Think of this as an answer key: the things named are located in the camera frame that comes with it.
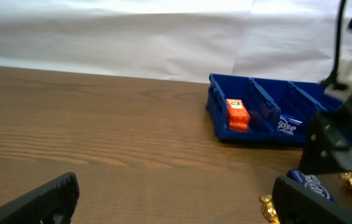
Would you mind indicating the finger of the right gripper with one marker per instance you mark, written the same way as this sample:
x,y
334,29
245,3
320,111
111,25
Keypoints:
x,y
325,146

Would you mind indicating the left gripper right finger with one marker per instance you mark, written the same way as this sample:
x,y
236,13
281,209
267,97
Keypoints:
x,y
303,208

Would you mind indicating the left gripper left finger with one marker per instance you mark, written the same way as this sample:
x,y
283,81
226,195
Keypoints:
x,y
38,205

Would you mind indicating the blue candy pack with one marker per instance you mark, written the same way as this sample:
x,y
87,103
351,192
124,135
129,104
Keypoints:
x,y
309,183
289,126

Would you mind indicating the orange candy box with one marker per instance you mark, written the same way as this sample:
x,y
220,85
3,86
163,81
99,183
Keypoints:
x,y
241,124
236,107

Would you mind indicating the blue tray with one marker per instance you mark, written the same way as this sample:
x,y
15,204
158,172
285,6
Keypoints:
x,y
256,90

